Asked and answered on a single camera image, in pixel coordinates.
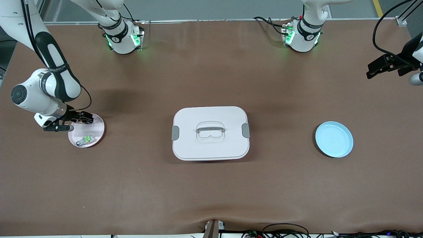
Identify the black cable bundle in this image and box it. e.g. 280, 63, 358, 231
330, 229, 423, 238

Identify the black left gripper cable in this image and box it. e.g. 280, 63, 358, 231
372, 0, 417, 65

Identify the green push button switch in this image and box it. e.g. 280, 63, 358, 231
76, 134, 96, 147

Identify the aluminium table edge rail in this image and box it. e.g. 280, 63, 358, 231
43, 18, 407, 27

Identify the pink box with white lid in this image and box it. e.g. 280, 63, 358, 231
171, 106, 250, 161

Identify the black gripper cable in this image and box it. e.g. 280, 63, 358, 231
372, 0, 417, 65
20, 0, 92, 111

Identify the aluminium frame profile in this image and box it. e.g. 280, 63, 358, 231
38, 0, 55, 25
395, 0, 423, 27

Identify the black looped cable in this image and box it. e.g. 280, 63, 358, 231
262, 223, 310, 238

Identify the light blue round plate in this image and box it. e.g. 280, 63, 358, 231
315, 121, 354, 158

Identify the black arm base cable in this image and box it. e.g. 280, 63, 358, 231
254, 16, 288, 35
96, 0, 146, 25

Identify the pink round plate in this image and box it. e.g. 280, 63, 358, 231
68, 113, 105, 148

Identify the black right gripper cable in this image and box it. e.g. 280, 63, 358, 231
20, 0, 92, 111

